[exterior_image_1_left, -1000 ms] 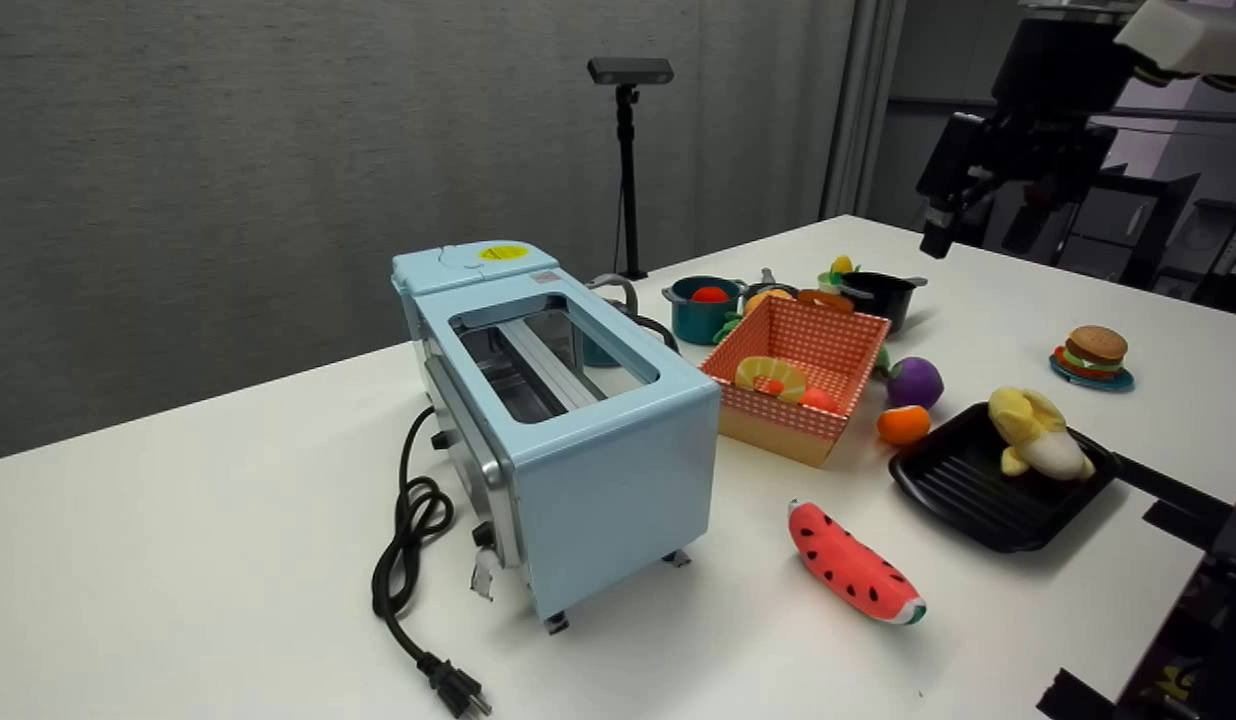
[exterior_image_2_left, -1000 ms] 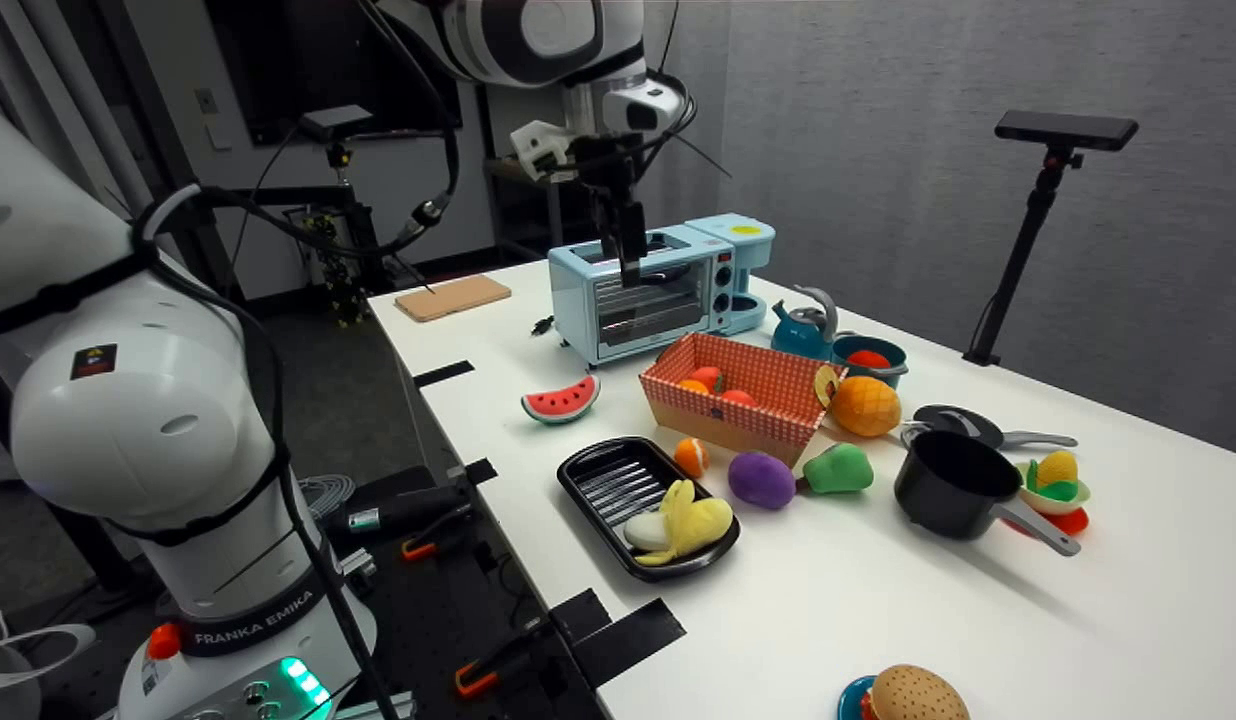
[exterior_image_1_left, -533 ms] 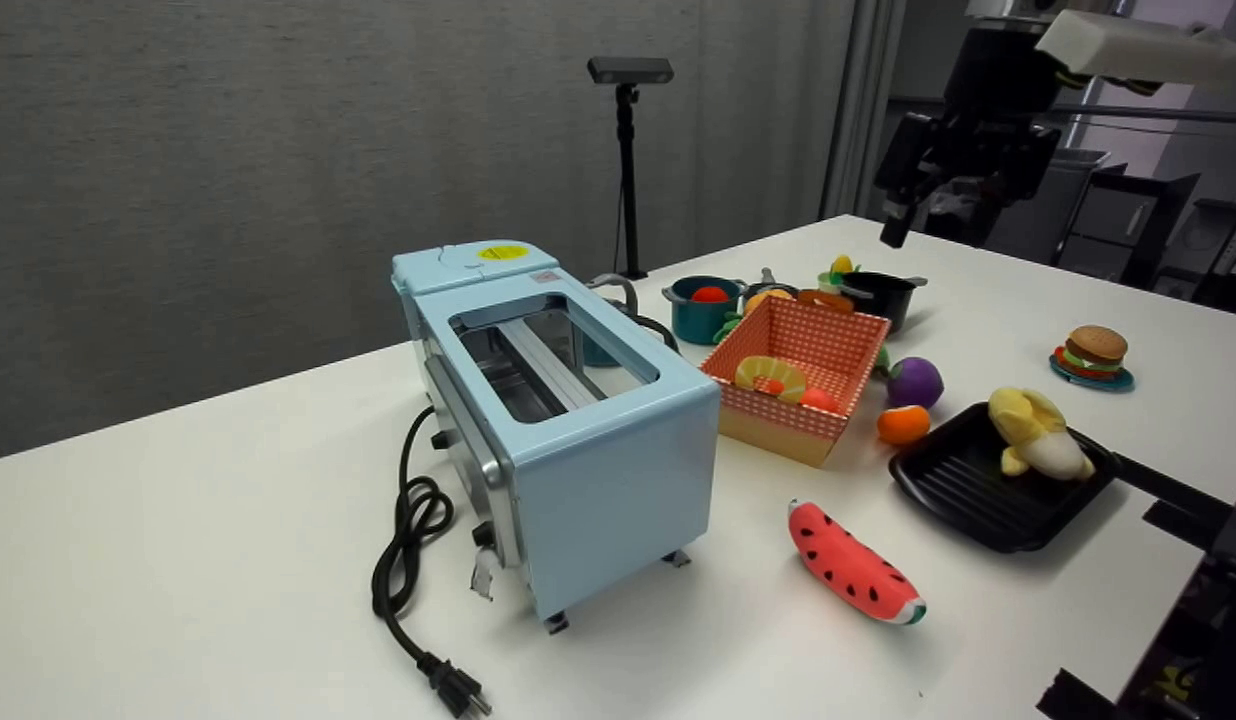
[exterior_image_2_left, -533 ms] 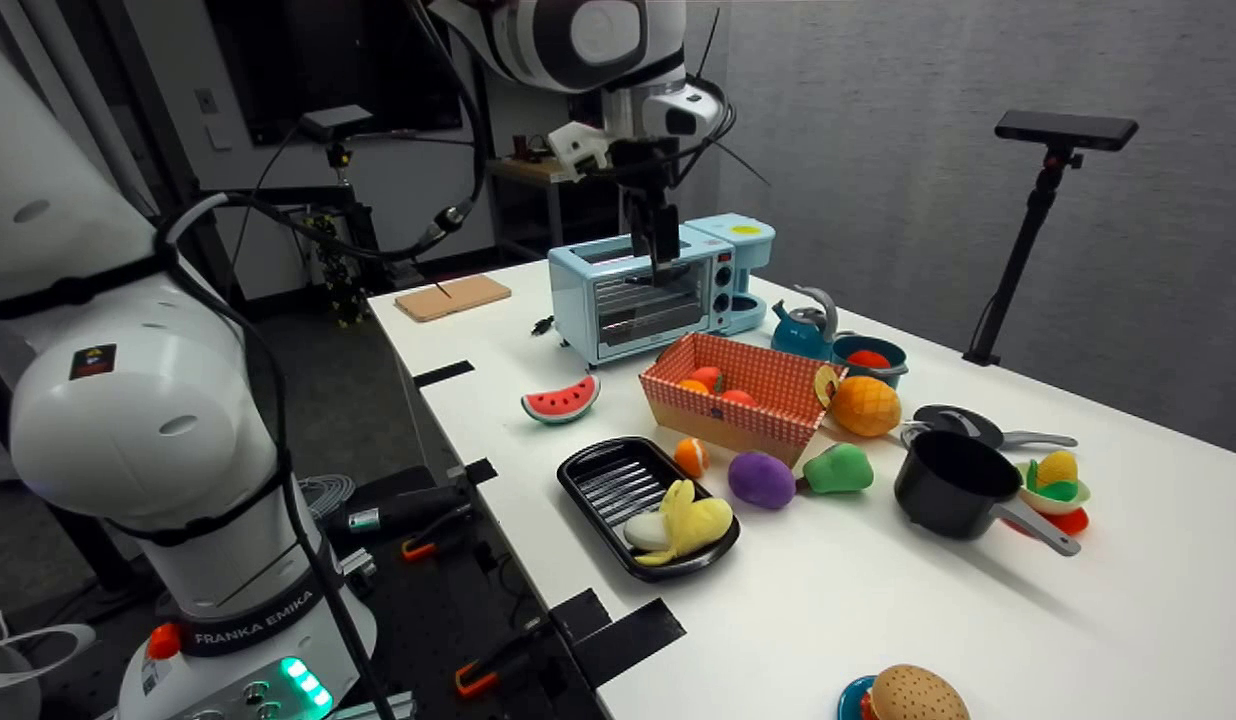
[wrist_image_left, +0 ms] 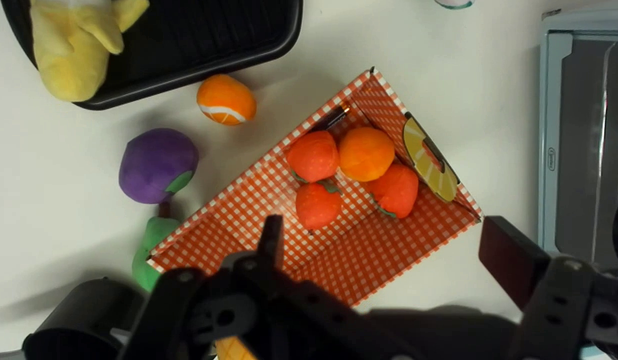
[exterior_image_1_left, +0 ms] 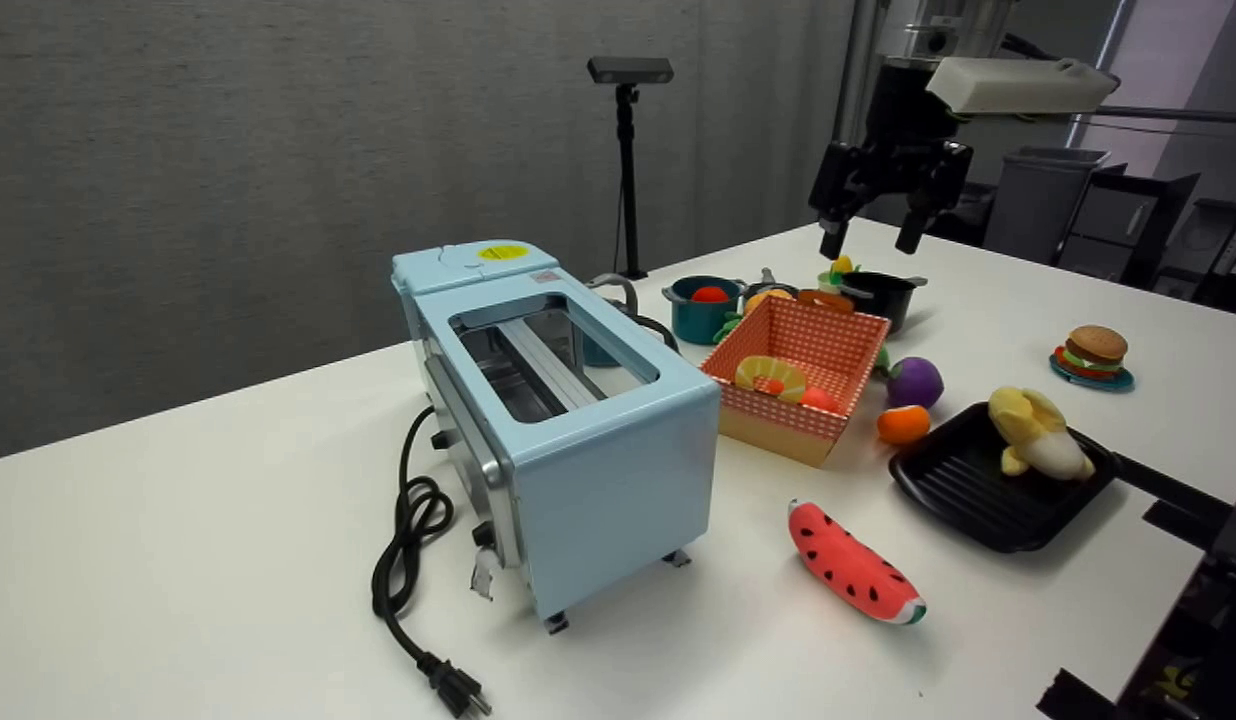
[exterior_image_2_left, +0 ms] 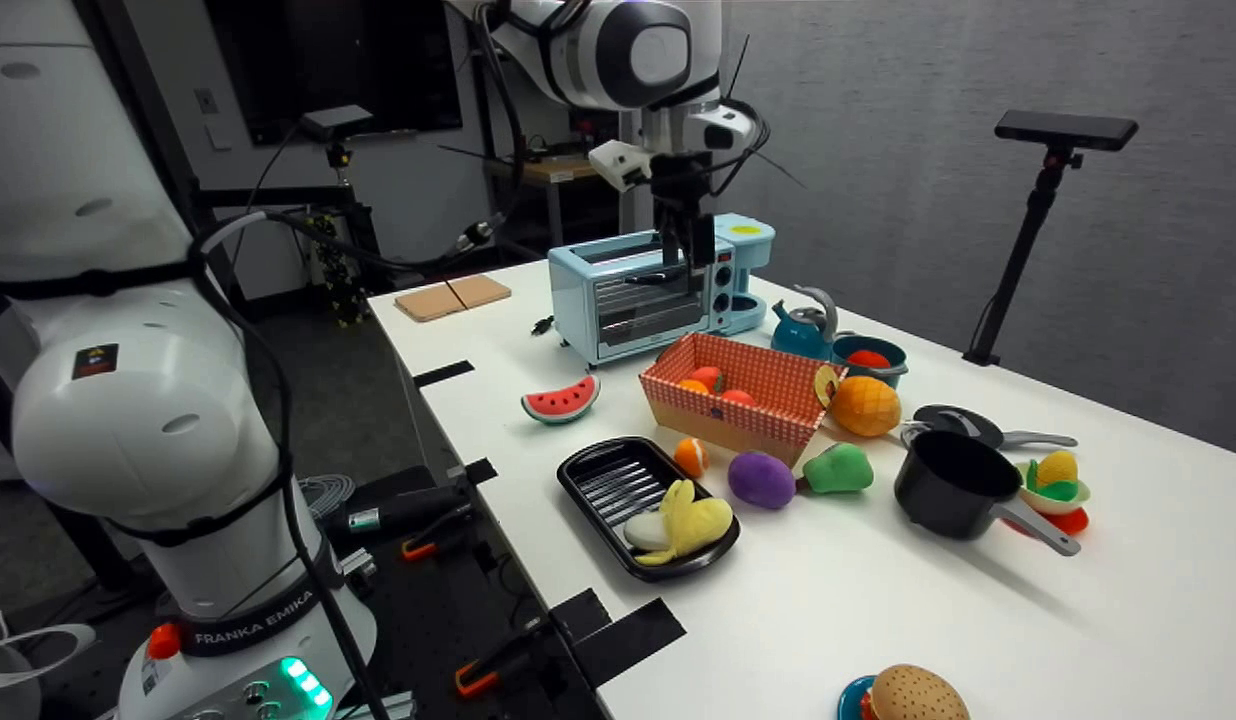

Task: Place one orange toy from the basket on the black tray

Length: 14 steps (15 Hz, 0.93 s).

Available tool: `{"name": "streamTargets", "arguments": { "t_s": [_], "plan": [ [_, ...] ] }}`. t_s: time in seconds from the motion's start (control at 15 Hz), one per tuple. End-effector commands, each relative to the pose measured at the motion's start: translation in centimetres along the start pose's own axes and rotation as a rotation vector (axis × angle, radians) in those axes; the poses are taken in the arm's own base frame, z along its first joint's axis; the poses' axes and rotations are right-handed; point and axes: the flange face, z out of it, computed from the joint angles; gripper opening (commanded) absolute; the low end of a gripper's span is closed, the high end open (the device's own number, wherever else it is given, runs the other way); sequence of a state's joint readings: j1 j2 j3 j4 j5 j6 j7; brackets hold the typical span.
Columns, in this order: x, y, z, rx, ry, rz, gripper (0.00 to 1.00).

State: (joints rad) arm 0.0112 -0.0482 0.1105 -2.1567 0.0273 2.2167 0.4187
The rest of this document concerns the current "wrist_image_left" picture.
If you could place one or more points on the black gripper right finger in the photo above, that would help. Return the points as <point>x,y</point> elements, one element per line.
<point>515,257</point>

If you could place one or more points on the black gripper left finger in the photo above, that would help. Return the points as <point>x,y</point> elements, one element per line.
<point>270,241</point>

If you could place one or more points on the orange checkered basket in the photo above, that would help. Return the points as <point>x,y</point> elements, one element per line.
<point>255,213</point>

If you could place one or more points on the red toy tomato top-left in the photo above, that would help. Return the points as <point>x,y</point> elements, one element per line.
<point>310,155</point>

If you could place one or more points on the round orange plush toy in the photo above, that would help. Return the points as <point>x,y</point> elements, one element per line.
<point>367,152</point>

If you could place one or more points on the orange slice toy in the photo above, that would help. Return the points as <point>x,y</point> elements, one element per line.
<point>225,92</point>

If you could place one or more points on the black toy saucepan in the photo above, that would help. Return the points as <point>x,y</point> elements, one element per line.
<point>74,320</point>

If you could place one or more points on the red-orange plush strawberry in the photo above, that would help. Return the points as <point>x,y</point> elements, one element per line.
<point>394,192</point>
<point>319,205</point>

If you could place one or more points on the green plush fruit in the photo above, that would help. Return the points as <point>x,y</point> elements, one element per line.
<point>150,246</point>

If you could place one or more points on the light blue toaster oven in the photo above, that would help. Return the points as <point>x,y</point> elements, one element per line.
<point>581,133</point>

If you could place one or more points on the purple plush fruit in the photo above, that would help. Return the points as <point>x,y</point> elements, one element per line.
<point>150,163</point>

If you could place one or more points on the yellow plush banana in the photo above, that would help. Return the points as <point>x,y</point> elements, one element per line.
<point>69,53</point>

